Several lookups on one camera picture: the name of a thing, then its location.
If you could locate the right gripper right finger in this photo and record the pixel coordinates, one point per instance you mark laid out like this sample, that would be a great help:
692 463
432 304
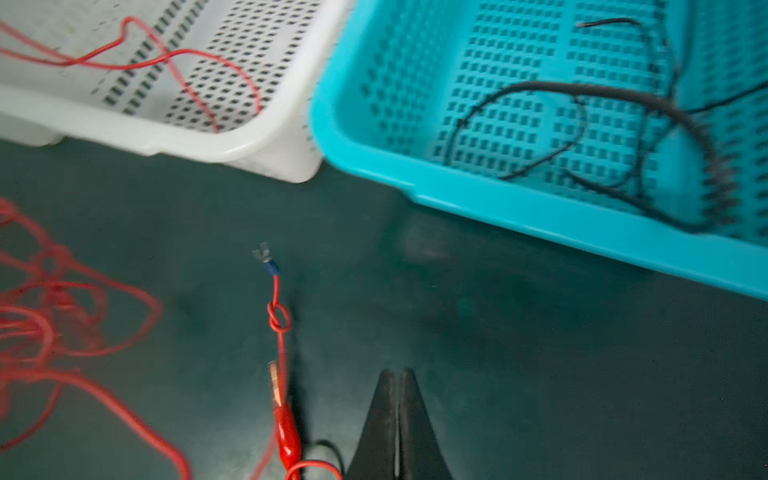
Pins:
420 456

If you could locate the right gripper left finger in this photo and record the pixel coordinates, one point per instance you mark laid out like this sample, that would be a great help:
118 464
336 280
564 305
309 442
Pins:
374 457

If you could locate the green table mat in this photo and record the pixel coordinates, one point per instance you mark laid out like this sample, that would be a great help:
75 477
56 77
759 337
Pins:
535 361

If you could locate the teal plastic basket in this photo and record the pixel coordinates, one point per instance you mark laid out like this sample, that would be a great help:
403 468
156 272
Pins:
636 130

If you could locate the middle white plastic basket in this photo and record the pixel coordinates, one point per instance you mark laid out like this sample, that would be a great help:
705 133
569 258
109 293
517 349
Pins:
217 82

